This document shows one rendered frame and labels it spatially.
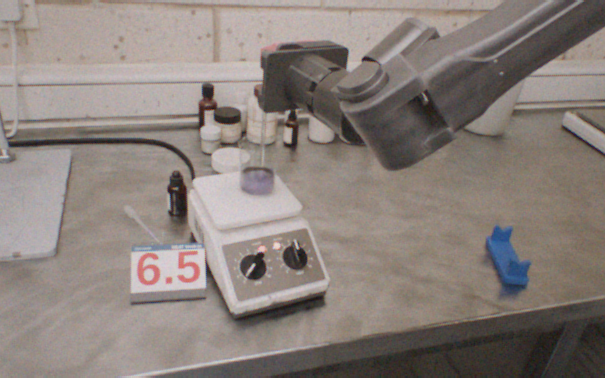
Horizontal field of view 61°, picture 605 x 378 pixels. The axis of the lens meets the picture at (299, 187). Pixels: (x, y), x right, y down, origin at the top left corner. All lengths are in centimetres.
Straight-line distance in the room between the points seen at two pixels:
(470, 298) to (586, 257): 24
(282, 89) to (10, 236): 44
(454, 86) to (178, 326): 41
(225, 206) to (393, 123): 32
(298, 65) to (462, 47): 19
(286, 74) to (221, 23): 57
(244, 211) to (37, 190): 37
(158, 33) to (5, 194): 43
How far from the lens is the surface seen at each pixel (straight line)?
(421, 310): 69
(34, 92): 110
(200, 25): 110
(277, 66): 54
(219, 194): 70
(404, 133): 42
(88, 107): 110
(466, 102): 42
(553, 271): 84
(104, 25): 110
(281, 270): 64
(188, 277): 68
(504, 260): 81
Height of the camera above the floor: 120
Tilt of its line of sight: 31 degrees down
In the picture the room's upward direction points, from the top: 5 degrees clockwise
